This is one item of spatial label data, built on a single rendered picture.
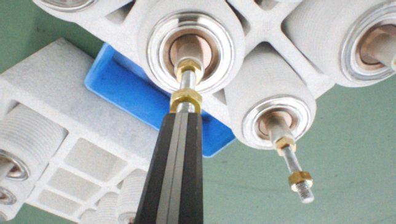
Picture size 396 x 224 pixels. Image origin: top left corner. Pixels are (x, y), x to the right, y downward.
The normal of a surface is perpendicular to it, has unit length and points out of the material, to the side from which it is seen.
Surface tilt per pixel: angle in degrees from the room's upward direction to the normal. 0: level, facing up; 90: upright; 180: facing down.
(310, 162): 0
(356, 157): 0
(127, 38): 0
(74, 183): 90
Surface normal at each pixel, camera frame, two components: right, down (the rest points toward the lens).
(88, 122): 0.68, -0.58
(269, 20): 0.00, 0.61
